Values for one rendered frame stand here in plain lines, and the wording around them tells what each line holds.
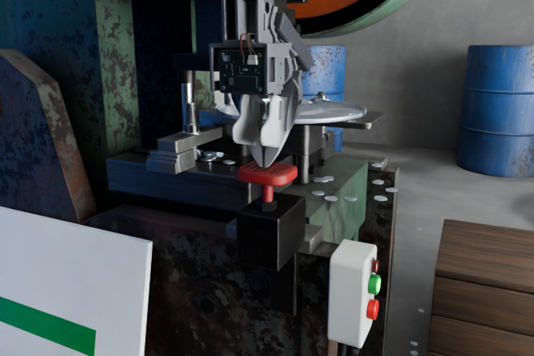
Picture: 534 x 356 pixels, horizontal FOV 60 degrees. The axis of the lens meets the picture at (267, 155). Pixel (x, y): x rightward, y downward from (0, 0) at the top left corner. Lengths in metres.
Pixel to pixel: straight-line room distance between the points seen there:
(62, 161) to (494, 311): 1.05
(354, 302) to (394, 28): 3.66
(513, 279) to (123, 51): 1.04
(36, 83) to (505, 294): 1.14
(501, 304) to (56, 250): 1.02
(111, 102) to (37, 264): 0.34
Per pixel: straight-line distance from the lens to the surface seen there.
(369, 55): 4.26
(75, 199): 0.94
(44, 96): 0.94
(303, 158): 0.88
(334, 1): 1.23
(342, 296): 0.68
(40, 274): 1.01
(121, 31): 0.96
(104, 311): 0.91
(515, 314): 1.34
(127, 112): 0.97
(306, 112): 0.87
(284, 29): 0.55
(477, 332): 1.37
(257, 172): 0.57
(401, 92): 4.22
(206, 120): 0.93
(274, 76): 0.51
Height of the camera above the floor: 0.92
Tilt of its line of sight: 14 degrees down
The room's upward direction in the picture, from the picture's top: straight up
